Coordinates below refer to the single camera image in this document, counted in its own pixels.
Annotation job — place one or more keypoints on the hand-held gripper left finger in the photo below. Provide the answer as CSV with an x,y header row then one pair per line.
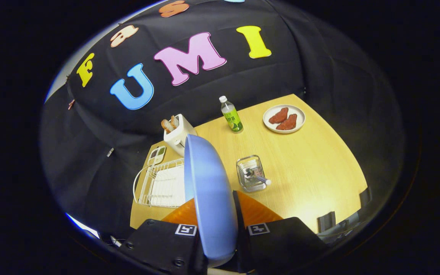
x,y
162,244

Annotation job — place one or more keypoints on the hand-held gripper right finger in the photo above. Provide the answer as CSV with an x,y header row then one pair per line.
x,y
281,240

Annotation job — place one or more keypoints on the blue plate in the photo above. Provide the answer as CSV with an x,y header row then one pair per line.
x,y
212,198

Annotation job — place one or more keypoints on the white plate with meat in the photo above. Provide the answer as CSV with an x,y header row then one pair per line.
x,y
298,114

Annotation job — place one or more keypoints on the black chair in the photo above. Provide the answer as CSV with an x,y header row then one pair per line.
x,y
365,197
326,222

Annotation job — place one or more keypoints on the white divided grain tray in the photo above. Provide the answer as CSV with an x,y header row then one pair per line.
x,y
156,156

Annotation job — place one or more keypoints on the silver cloth clip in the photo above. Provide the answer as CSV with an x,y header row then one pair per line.
x,y
110,152

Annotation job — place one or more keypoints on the white toaster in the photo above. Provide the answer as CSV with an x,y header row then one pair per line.
x,y
180,135

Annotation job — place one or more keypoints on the red meat piece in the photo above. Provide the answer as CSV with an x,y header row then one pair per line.
x,y
287,122
278,115

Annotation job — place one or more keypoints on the toasted bread slice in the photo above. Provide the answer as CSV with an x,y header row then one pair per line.
x,y
174,121
166,125

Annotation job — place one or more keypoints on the green label drink bottle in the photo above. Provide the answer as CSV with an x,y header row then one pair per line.
x,y
232,116

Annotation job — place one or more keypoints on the orange cloth clip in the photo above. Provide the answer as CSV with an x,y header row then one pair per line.
x,y
71,104

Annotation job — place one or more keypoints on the black backdrop cloth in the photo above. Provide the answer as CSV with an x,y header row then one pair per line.
x,y
319,57

